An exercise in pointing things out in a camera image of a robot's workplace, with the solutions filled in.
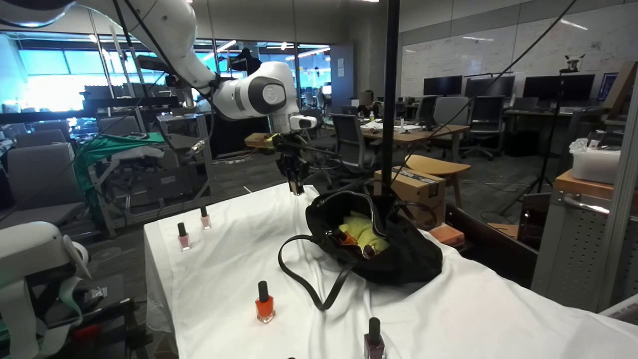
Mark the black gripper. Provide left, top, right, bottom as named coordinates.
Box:
left=273, top=134, right=309, bottom=196

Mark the red-orange nail polish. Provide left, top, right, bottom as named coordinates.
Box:
left=337, top=230, right=355, bottom=246

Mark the dark maroon nail polish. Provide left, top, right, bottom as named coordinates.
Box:
left=365, top=318, right=385, bottom=359

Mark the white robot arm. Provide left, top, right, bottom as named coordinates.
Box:
left=0, top=0, right=309, bottom=194

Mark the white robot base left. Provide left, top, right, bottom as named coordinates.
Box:
left=0, top=222, right=92, bottom=359

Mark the yellow cloth in bag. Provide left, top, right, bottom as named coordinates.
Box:
left=339, top=214, right=389, bottom=256

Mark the pink nail polish back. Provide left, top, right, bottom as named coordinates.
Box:
left=200, top=206, right=212, bottom=230

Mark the pink nail polish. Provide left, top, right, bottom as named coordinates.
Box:
left=200, top=206, right=212, bottom=230
left=178, top=222, right=192, bottom=250

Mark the pink nail polish left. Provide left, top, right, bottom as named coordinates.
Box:
left=178, top=222, right=192, bottom=250

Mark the large orange nail polish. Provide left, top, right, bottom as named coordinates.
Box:
left=255, top=282, right=275, bottom=324

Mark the grey office chair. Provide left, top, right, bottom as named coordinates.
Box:
left=333, top=114, right=375, bottom=172

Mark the white tablecloth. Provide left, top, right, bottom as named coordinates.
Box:
left=144, top=186, right=638, bottom=359

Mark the cardboard box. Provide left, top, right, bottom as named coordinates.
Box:
left=393, top=170, right=447, bottom=230

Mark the black vertical pole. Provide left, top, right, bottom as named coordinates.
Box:
left=381, top=0, right=401, bottom=216

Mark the black tripod stand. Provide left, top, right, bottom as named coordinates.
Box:
left=497, top=54, right=586, bottom=216

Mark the white metal cabinet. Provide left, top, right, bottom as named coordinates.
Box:
left=531, top=168, right=638, bottom=312

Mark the black bag with strap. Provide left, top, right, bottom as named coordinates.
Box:
left=277, top=190, right=443, bottom=312

